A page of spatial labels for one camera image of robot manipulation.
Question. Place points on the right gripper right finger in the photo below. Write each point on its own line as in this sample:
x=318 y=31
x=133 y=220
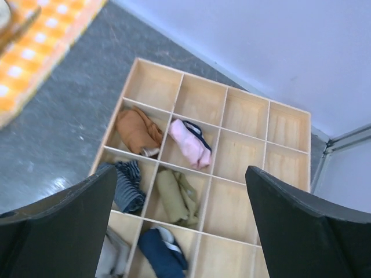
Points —
x=303 y=235

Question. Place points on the olive rolled cloth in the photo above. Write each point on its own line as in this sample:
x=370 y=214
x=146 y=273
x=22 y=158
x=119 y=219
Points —
x=178 y=198

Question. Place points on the wooden compartment tray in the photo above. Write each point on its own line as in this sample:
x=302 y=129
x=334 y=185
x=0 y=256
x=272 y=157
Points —
x=242 y=129

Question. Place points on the orange white checkered cloth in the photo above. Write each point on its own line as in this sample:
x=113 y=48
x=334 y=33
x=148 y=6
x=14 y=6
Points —
x=38 y=36

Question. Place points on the grey rolled cloth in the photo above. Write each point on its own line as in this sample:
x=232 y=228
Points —
x=114 y=256

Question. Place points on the brown rolled cloth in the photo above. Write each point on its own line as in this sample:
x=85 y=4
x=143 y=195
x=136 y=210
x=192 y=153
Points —
x=137 y=131

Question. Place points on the striped rolled sock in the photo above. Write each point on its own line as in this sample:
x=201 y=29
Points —
x=128 y=196

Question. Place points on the navy rolled cloth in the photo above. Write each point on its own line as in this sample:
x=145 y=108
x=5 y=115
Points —
x=163 y=252

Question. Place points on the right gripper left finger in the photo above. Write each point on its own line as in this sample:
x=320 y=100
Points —
x=61 y=235

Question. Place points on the beige floral plate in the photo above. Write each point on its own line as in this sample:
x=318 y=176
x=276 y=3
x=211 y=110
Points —
x=5 y=14

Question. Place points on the pink underwear navy trim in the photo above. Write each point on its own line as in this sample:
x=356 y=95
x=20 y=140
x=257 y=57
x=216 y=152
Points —
x=189 y=138

